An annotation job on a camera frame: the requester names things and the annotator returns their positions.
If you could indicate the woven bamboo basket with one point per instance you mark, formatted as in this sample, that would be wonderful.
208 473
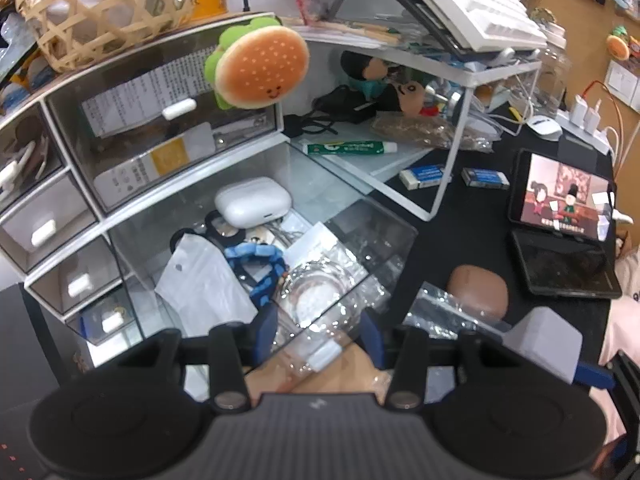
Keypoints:
72 34

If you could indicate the clear large drawer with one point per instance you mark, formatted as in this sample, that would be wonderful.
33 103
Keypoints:
140 118
336 252

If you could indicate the small drawer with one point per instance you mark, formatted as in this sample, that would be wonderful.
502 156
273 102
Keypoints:
29 153
77 280
44 219
110 315

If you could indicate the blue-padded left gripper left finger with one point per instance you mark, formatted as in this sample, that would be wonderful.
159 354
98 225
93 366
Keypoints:
262 331

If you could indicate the black printer box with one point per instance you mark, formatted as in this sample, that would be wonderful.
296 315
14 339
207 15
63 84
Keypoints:
38 354

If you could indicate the white mechanical keyboard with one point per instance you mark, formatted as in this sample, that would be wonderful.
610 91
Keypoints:
489 25

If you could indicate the black mouse mat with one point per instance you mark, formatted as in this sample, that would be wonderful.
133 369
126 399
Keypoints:
471 226

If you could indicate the blue white eraser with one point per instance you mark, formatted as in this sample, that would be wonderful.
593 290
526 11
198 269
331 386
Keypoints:
485 178
429 176

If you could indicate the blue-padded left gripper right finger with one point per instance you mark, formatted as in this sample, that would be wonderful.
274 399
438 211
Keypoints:
372 335

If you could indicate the clear large bottom drawer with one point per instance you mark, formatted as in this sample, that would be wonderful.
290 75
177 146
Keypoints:
336 252

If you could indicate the hamburger plush toy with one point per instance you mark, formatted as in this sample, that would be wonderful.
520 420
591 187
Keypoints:
256 64

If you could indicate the green toothpaste tube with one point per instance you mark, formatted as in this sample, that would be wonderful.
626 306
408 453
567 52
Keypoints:
351 148

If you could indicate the grey foam block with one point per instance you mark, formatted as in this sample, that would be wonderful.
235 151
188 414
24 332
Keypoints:
548 340

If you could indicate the small bottom left drawer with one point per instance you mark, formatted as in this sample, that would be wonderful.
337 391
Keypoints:
110 315

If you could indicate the clear plastic zip bag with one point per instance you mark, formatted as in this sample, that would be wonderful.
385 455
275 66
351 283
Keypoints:
444 316

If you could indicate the white earbuds case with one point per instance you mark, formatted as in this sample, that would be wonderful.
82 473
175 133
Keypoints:
252 202

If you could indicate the black laptop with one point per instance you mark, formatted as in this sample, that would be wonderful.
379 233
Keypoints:
425 17

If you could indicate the white drawer organizer cabinet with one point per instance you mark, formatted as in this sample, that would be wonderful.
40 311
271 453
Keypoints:
107 220

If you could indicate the white metal laptop stand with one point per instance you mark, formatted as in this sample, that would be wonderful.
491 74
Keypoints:
348 93

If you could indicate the small top left drawer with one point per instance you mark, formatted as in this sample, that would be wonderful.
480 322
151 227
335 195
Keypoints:
29 153

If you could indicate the tablet showing cartoon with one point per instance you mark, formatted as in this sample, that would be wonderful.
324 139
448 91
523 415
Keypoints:
550 195

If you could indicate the cork pin board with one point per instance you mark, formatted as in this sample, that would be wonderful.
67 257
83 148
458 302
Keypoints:
596 31

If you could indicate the brown round case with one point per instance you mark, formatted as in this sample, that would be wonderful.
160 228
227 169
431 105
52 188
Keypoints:
480 290

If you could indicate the clear large top drawer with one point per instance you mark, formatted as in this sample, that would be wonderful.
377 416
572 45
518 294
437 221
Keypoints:
140 118

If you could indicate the cartoon boy plush doll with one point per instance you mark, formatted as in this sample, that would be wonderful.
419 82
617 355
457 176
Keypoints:
410 99

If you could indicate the white power strip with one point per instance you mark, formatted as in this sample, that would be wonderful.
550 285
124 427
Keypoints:
583 121

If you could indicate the brown cardboard sheet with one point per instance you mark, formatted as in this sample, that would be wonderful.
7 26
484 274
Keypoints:
350 372

